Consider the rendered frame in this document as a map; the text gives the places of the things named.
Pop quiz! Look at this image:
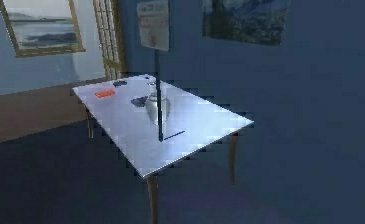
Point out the gold framed seascape picture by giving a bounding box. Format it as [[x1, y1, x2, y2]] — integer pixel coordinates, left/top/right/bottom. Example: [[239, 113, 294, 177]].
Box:
[[0, 0, 87, 58]]

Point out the black stand with white sign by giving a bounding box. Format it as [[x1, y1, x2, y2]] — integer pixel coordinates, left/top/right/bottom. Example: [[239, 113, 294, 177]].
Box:
[[136, 0, 187, 143]]

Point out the wooden framed window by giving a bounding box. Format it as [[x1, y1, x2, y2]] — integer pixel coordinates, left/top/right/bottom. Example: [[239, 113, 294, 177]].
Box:
[[92, 0, 127, 80]]

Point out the clear glass vase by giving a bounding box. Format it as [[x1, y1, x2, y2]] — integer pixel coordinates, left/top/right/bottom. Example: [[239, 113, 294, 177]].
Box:
[[144, 80, 172, 127]]

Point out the dark landscape wall picture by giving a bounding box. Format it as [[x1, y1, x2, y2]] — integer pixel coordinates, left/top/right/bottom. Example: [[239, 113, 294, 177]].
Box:
[[201, 0, 292, 47]]

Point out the white table with wooden legs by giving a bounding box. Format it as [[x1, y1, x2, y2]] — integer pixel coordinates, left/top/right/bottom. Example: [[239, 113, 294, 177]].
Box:
[[72, 74, 255, 224]]

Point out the orange flat rectangular object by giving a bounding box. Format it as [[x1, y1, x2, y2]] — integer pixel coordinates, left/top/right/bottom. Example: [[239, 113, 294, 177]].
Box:
[[94, 89, 117, 99]]

